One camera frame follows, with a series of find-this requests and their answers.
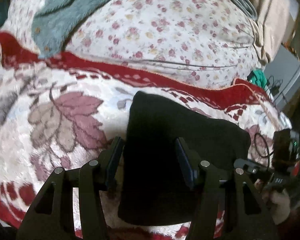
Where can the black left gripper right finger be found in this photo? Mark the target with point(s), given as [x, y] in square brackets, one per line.
[245, 213]

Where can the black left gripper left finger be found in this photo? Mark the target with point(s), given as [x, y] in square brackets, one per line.
[50, 215]

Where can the black pants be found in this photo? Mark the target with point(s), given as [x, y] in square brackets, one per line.
[158, 180]

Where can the right hand white glove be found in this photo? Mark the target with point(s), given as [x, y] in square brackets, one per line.
[278, 203]

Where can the green cloth item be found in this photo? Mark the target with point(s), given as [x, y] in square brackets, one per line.
[258, 78]

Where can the red white floral blanket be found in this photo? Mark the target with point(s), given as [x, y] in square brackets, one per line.
[61, 117]

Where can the white floral quilt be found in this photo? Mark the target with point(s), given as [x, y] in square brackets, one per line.
[204, 43]

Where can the teal fleece garment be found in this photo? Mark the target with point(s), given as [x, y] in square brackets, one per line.
[56, 20]

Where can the black camera box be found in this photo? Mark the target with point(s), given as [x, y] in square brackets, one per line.
[286, 158]

